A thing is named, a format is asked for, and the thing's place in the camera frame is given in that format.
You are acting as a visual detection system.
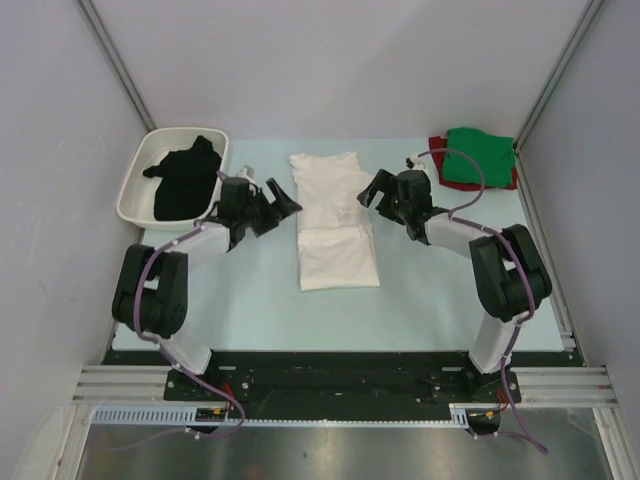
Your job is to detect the white slotted cable duct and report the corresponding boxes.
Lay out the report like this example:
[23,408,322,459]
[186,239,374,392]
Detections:
[92,403,474,431]

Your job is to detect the right aluminium corner post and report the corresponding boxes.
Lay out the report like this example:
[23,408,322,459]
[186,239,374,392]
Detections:
[510,0,609,151]

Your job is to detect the green folded t-shirt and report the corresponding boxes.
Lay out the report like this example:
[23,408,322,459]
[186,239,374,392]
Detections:
[442,127,515,188]

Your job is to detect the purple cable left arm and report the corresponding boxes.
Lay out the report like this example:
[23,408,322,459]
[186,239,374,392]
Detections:
[132,169,246,441]

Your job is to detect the white t-shirt with robot print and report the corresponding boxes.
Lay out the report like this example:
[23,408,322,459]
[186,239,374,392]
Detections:
[289,152,380,291]

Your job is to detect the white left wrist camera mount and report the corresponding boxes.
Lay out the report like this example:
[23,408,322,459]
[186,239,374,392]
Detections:
[237,165,255,182]

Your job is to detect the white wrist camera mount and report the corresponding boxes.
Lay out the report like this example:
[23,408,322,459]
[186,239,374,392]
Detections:
[237,165,255,182]
[405,156,425,170]

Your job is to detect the white plastic bin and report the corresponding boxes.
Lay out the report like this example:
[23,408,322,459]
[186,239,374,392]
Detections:
[116,127,230,231]

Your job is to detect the aluminium corner post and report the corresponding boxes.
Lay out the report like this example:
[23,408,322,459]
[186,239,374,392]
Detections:
[510,0,609,151]
[74,0,157,132]

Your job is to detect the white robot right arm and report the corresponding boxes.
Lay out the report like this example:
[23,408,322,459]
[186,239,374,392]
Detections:
[357,169,552,401]

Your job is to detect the red folded t-shirt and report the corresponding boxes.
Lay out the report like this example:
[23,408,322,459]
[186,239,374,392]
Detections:
[428,136,518,192]

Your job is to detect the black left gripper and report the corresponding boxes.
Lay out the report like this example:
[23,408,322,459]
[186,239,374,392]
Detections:
[240,179,301,236]

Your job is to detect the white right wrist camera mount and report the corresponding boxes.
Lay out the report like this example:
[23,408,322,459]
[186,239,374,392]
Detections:
[405,156,425,170]

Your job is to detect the left aluminium corner post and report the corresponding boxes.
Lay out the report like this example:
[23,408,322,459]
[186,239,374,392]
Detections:
[74,0,157,132]

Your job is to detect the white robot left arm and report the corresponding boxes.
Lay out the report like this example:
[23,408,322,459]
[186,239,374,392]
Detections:
[111,175,303,400]

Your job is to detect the black t-shirt in bin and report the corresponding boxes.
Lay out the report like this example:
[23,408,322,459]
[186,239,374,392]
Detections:
[143,136,222,222]

